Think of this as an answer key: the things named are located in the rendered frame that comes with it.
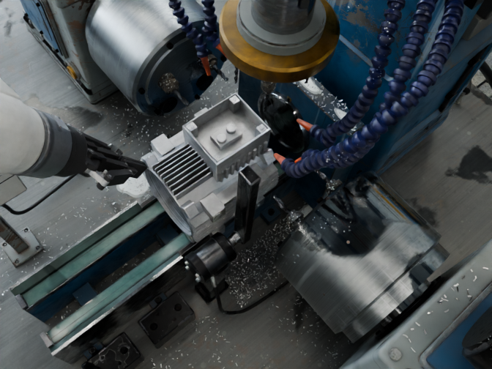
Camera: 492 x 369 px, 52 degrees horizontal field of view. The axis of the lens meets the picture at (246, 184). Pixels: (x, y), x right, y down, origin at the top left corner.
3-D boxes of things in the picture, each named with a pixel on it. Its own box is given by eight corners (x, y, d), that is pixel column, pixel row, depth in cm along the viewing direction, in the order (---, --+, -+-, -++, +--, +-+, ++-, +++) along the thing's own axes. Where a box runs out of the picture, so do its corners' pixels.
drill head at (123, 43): (149, 1, 132) (135, -88, 109) (239, 91, 120) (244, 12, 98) (65, 46, 124) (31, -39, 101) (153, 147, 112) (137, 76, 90)
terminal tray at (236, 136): (233, 113, 99) (234, 91, 92) (268, 151, 95) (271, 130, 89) (183, 145, 95) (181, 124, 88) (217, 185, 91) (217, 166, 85)
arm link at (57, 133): (21, 90, 65) (53, 102, 71) (-21, 141, 67) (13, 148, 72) (58, 137, 62) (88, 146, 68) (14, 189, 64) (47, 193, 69)
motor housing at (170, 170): (220, 139, 114) (220, 87, 97) (274, 200, 108) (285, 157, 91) (145, 188, 107) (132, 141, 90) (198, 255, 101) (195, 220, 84)
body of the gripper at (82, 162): (83, 148, 68) (121, 159, 77) (49, 107, 71) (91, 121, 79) (47, 187, 69) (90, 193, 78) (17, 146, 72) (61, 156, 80)
